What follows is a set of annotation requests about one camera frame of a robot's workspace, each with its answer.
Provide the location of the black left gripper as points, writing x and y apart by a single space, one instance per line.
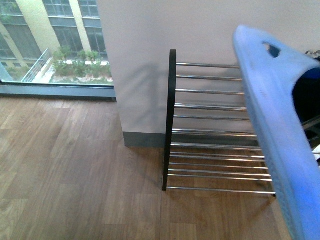
306 99

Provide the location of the light blue slipper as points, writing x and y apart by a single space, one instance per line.
270 70

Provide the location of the black metal shoe rack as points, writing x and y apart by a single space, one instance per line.
210 143

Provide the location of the dark window frame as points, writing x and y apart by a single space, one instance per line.
85 92

